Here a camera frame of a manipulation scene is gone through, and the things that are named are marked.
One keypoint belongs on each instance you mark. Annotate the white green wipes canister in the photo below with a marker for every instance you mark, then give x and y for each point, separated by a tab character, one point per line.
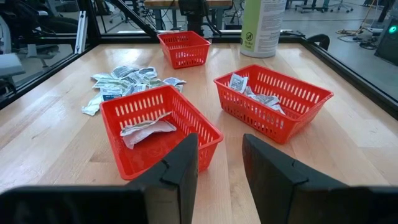
264	28

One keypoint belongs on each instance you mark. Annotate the black computer tower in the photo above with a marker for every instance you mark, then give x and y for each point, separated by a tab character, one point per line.
388	46

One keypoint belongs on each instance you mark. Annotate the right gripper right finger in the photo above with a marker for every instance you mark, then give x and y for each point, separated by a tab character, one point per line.
273	193

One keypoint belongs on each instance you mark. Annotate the black curved frame foot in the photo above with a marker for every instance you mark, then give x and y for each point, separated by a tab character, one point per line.
323	39

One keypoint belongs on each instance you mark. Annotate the white office chair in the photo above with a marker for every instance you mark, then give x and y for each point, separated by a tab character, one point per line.
37	49

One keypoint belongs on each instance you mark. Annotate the silver frame bracket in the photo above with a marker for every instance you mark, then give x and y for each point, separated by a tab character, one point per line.
81	31

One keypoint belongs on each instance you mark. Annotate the black office chair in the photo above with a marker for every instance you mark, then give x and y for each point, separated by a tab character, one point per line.
341	5

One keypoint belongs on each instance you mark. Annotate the red plastic basket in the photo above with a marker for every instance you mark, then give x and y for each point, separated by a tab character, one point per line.
186	56
298	93
149	158

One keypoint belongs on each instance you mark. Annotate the plain white long packet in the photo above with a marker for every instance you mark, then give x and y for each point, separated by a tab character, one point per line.
91	105

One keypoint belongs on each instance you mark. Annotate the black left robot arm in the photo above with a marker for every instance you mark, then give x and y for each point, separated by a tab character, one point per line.
195	21

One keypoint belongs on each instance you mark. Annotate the white packet blue black print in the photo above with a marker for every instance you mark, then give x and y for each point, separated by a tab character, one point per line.
111	93
174	81

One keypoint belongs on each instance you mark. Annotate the person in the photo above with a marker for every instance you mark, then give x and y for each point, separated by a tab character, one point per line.
56	23

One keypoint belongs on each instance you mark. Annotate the black desk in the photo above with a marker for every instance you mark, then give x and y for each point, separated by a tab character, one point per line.
311	6

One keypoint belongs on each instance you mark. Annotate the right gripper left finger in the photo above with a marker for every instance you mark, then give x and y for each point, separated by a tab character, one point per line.
174	193

